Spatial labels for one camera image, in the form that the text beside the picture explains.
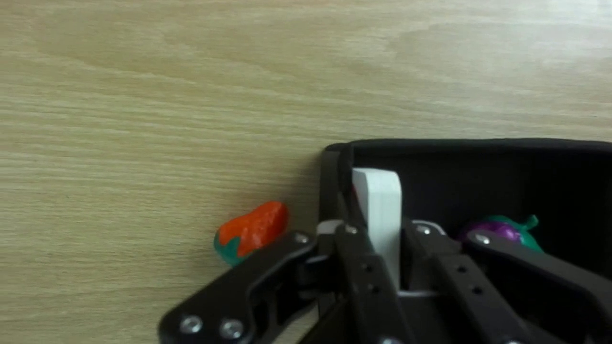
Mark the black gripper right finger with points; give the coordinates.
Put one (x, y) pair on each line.
(484, 279)

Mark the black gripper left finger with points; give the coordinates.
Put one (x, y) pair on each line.
(355, 273)

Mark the red strawberry toy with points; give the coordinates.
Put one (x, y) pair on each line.
(254, 230)

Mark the purple eggplant toy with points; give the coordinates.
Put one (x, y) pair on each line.
(503, 226)

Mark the black rectangular box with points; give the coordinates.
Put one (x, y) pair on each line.
(484, 174)

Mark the white card box red print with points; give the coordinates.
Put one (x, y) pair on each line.
(382, 203)

